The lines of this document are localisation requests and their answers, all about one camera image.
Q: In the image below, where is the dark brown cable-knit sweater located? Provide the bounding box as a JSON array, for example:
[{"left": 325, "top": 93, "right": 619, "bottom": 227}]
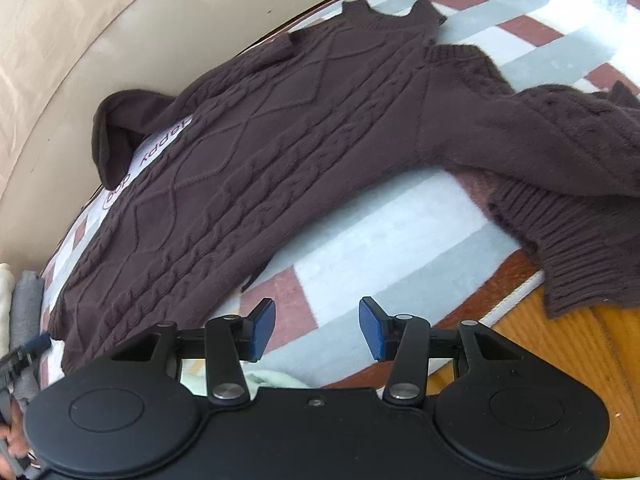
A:
[{"left": 49, "top": 0, "right": 639, "bottom": 374}]

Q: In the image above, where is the pile of white clothes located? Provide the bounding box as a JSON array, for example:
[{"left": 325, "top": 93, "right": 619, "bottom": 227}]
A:
[{"left": 179, "top": 359, "right": 309, "bottom": 399}]

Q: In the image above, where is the person's left hand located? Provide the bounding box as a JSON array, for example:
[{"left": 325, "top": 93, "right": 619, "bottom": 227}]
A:
[{"left": 1, "top": 401, "right": 29, "bottom": 458}]

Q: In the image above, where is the folded grey sweater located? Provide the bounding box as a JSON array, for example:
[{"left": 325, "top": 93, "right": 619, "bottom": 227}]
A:
[{"left": 10, "top": 271, "right": 44, "bottom": 411}]

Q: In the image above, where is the folded white sweater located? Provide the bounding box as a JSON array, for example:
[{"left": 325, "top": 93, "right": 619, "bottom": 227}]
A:
[{"left": 0, "top": 263, "right": 15, "bottom": 356}]

